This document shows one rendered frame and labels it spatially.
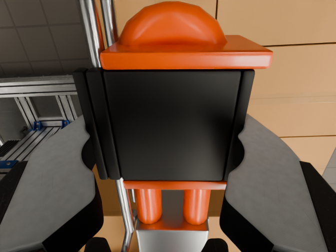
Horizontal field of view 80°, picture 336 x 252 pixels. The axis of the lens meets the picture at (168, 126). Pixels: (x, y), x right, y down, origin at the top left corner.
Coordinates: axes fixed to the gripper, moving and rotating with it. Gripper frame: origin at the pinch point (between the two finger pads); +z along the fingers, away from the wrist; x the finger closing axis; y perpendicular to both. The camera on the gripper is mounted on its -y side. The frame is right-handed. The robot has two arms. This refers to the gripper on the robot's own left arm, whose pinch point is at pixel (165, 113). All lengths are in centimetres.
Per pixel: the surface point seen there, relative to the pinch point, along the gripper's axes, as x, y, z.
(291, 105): 50, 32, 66
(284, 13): 37, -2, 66
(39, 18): -76, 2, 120
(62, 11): -62, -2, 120
